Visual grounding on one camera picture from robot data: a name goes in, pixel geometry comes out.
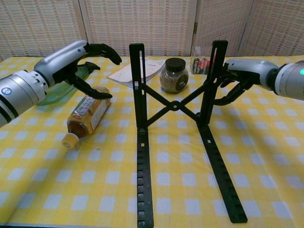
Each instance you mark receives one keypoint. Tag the glass spice jar black lid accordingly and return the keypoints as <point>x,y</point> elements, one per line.
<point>173,80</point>

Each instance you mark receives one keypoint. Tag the tea bottle with yellow cap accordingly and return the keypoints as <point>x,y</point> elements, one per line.
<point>88,114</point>

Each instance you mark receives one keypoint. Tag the white paper booklet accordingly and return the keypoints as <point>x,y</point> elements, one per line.
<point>123,73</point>

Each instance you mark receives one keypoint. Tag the yellow white checkered tablecloth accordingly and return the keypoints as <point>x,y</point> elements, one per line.
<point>95,178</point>

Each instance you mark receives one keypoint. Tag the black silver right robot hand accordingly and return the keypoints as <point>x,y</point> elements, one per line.
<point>251,71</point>

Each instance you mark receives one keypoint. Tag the black folding laptop stand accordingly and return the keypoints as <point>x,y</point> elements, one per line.
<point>175,105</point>

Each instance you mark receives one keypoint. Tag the clear box with red items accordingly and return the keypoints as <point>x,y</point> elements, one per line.
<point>198,63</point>

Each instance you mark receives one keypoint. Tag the green plastic spray bottle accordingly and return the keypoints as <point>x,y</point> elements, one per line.
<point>83,72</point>

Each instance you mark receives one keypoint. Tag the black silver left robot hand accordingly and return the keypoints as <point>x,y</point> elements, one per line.
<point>59,61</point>

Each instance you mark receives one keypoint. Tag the brass screen hinge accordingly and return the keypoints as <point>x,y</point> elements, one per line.
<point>196,28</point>

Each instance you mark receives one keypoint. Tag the woven folding screen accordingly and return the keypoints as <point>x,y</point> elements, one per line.
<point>166,23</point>

